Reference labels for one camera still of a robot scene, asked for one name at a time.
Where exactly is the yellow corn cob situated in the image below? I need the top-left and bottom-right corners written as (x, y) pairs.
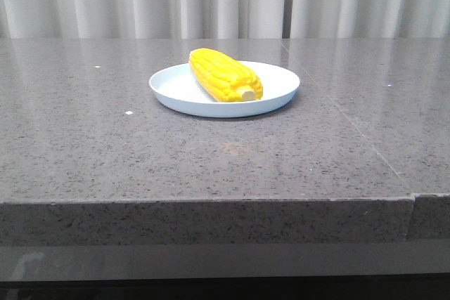
top-left (188, 48), bottom-right (263, 103)

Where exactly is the light blue plate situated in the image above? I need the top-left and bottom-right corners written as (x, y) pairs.
top-left (148, 61), bottom-right (300, 118)

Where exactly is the grey pleated curtain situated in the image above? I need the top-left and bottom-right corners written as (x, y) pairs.
top-left (1, 0), bottom-right (449, 39)

